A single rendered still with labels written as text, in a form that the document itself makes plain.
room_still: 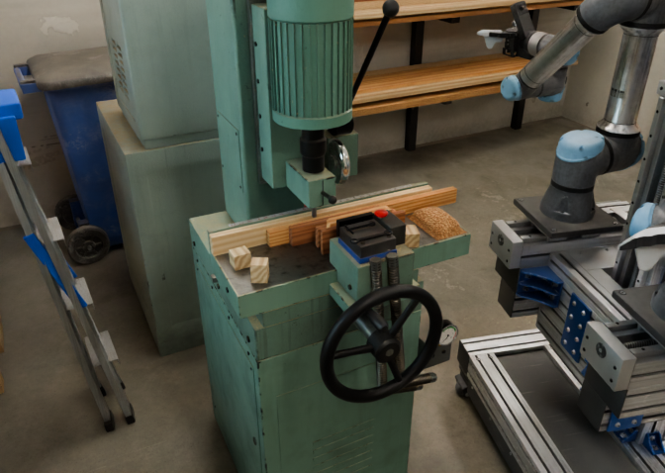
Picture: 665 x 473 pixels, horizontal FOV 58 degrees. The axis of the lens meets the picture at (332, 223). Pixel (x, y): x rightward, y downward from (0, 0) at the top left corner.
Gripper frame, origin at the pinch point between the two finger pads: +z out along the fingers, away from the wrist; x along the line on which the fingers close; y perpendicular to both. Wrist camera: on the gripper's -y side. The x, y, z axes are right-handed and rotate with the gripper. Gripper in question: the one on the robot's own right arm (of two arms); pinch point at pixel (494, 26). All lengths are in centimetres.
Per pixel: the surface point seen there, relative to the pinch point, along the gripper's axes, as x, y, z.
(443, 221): -65, 22, -62
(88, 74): -126, 12, 115
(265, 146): -99, 0, -37
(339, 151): -81, 6, -40
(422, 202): -64, 23, -50
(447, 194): -56, 23, -50
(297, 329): -108, 32, -65
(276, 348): -114, 35, -65
